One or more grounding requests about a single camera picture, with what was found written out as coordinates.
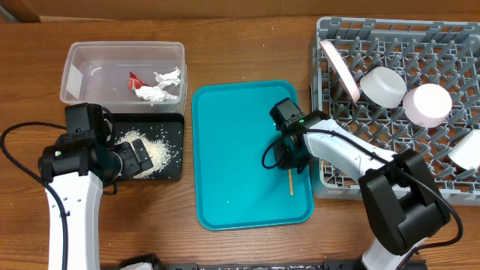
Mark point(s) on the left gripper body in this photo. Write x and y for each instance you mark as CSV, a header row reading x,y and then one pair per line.
x,y
130,164

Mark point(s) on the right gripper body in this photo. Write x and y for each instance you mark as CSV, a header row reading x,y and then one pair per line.
x,y
292,155

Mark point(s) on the white rice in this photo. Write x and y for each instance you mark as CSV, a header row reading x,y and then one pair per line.
x,y
165,155

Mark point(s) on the white napkin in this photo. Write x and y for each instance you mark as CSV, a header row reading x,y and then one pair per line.
x,y
159,92

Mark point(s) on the red snack wrapper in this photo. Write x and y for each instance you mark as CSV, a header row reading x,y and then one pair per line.
x,y
135,82

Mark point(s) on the large white plate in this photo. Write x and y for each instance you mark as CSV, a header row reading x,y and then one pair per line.
x,y
339,66

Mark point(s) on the grey bowl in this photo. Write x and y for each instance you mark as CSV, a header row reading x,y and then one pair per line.
x,y
384,87

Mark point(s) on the medium white bowl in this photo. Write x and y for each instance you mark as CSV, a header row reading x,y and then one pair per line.
x,y
427,105

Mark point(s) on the small white cup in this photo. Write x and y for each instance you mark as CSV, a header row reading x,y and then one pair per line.
x,y
466,153

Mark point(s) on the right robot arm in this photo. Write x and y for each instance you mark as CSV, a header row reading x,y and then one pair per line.
x,y
403,204

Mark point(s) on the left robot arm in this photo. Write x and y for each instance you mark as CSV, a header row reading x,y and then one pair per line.
x,y
76,169

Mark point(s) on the grey dishwasher rack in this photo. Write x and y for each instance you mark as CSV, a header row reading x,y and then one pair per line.
x,y
439,52

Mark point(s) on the black plastic tray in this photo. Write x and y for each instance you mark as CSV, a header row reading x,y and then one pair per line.
x,y
172,123

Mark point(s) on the teal serving tray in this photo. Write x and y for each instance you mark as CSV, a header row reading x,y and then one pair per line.
x,y
234,187

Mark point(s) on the clear plastic bin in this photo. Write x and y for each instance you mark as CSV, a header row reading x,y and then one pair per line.
x,y
98,72

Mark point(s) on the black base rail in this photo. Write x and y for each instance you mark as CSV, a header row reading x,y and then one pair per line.
x,y
152,261

